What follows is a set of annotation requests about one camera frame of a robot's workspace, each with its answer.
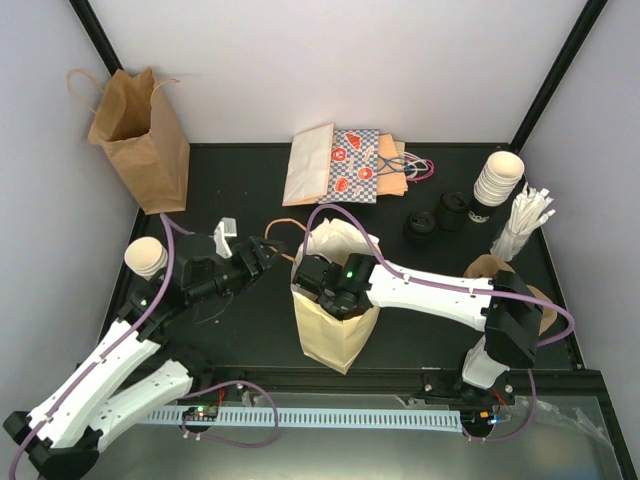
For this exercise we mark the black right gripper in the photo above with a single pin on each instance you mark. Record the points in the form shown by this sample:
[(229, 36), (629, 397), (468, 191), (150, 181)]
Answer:
[(335, 310)]

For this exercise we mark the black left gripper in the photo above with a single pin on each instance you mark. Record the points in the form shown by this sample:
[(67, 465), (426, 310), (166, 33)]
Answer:
[(254, 268)]

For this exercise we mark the cream paper bag with handles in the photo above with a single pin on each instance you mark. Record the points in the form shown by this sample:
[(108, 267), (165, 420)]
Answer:
[(331, 342)]

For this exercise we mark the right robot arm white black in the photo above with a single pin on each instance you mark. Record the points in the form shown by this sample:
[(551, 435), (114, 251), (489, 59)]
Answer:
[(502, 309)]

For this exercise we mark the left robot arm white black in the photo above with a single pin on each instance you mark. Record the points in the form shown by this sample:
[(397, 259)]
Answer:
[(137, 367)]

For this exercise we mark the white flat paper bag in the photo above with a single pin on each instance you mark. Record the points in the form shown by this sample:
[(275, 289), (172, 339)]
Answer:
[(309, 166)]

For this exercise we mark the left stack of paper cups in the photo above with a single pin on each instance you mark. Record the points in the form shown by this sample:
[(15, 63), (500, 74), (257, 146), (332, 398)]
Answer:
[(145, 257)]

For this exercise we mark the brown flat paper bag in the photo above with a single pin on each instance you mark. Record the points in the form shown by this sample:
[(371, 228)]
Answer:
[(391, 179)]

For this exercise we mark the blue checkered paper bag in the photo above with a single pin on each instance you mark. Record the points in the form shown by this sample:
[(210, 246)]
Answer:
[(353, 167)]

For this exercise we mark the tall black lid stack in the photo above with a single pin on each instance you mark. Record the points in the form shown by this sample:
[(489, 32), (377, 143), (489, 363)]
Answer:
[(451, 211)]

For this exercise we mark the small circuit board with LEDs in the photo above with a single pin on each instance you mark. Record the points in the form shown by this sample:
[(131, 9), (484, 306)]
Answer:
[(200, 413)]

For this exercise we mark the standing brown paper bag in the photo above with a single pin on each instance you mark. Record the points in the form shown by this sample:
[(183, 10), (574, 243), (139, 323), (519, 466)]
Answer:
[(141, 135)]

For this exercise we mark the stack of white paper cups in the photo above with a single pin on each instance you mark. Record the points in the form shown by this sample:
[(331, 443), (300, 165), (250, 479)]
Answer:
[(501, 173)]

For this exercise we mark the glass of wrapped stirrers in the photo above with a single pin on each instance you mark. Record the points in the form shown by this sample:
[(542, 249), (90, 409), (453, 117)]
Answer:
[(530, 210)]

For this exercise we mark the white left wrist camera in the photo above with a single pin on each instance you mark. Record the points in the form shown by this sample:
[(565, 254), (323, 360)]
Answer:
[(225, 231)]

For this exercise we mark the light blue slotted cable duct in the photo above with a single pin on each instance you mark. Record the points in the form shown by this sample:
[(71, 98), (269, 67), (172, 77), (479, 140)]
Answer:
[(334, 418)]

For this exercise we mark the black left frame post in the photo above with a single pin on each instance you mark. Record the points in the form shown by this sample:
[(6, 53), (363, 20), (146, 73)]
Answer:
[(97, 35)]

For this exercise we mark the black frame post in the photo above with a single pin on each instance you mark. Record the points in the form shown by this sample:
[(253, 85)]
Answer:
[(578, 34), (97, 35)]

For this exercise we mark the black right frame post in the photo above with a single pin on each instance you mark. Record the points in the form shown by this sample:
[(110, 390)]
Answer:
[(578, 34)]

